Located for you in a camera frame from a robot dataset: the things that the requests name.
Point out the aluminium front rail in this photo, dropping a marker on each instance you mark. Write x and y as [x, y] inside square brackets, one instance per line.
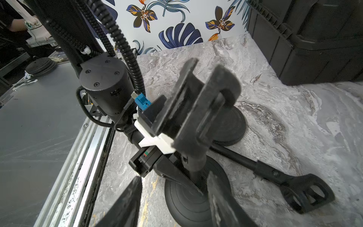
[69, 201]

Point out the black plastic toolbox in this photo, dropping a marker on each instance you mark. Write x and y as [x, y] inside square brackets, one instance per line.
[308, 42]

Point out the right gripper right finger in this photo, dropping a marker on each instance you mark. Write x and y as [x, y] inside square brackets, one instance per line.
[225, 210]

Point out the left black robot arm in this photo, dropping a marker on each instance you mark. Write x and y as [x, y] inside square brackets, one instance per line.
[109, 72]

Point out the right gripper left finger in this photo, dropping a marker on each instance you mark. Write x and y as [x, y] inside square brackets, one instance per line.
[125, 211]

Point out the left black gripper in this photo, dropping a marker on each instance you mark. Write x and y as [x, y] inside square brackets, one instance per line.
[169, 167]

